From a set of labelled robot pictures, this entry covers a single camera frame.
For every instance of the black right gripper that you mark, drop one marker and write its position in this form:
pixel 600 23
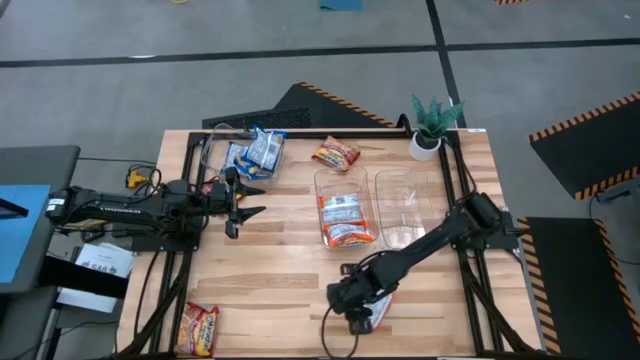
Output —
pixel 360 290

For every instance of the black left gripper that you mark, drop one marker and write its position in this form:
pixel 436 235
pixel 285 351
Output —
pixel 232 200

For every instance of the blue Maruchan ramen packet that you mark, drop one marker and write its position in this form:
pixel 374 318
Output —
pixel 231 155
pixel 265 147

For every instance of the orange Maruchan ramen packet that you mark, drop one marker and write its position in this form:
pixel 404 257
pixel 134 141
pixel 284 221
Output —
pixel 340 209
pixel 347 235
pixel 336 152

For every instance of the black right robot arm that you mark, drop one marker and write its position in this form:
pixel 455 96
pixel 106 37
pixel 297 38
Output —
pixel 435 235

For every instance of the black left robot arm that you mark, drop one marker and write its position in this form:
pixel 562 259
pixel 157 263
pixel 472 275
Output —
pixel 125 210

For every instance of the clear plastic bin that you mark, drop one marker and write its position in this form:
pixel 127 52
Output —
pixel 345 180
pixel 210 160
pixel 405 200

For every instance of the black hazard striped floor mat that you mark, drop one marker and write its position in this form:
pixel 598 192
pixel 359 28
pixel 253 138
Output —
pixel 510 2
pixel 570 290
pixel 310 107
pixel 590 150

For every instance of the white paper sheets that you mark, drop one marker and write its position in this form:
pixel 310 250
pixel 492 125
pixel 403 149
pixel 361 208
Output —
pixel 100 257

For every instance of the small black box device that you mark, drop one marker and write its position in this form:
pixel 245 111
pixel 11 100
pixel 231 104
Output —
pixel 92 236

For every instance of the green plant in white pot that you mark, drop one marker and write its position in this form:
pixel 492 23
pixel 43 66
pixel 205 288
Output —
pixel 425 149

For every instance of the black desk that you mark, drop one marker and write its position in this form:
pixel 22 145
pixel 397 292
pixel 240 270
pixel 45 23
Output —
pixel 40 165

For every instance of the blue floor mat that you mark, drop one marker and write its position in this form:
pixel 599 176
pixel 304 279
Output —
pixel 341 4

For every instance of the blue desk mat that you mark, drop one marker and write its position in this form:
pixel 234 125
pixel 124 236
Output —
pixel 20 245

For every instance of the dark tablet screen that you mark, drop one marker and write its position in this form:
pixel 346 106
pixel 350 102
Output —
pixel 10 209

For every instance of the grey metal cart foot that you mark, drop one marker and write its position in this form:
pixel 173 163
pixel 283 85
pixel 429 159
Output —
pixel 617 192

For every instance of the black aluminium table frame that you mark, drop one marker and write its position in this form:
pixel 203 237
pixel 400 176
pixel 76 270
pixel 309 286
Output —
pixel 300 134

